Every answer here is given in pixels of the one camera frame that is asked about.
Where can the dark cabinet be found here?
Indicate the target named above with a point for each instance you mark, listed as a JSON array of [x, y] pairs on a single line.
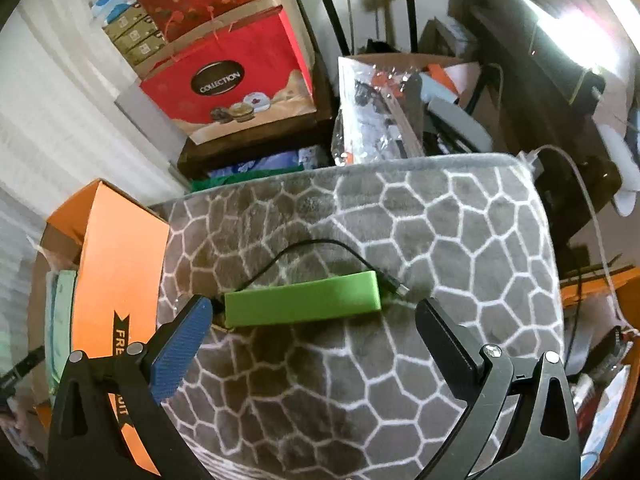
[[525, 90]]

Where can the brown cardboard box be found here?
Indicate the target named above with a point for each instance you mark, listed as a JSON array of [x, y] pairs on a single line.
[[450, 62]]

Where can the white curtain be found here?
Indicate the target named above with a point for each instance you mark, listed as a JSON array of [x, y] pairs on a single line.
[[60, 125]]

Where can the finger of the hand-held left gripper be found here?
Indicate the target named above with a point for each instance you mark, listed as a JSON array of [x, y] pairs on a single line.
[[22, 367]]

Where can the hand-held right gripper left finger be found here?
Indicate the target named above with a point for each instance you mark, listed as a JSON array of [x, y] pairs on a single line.
[[180, 345]]

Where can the orange cardboard box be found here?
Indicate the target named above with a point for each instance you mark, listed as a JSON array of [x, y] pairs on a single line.
[[120, 260]]

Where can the white plastic device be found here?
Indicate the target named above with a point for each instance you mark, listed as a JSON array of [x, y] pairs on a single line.
[[620, 160]]

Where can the green power bank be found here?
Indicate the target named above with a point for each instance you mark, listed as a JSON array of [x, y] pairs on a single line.
[[300, 300]]

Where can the pale green cardboard box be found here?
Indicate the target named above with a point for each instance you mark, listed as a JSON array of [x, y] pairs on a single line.
[[60, 310]]

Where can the grey curved plastic part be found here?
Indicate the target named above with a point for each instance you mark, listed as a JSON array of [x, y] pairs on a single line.
[[462, 120]]

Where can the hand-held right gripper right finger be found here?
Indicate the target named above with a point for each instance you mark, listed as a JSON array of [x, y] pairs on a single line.
[[445, 340]]

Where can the clear plastic bag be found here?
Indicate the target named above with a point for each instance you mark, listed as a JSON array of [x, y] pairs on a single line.
[[370, 110]]

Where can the orange storage box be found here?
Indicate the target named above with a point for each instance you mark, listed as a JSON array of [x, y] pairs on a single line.
[[592, 287]]

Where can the dark wooden stand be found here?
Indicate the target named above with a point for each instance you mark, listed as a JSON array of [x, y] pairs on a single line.
[[260, 145]]

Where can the gold box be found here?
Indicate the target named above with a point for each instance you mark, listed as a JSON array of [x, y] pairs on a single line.
[[124, 19], [145, 50], [134, 34]]

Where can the bright lamp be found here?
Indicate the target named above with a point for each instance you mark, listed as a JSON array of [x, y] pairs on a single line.
[[565, 12]]

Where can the grey patterned blanket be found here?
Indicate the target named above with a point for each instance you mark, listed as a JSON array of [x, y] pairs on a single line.
[[350, 385]]

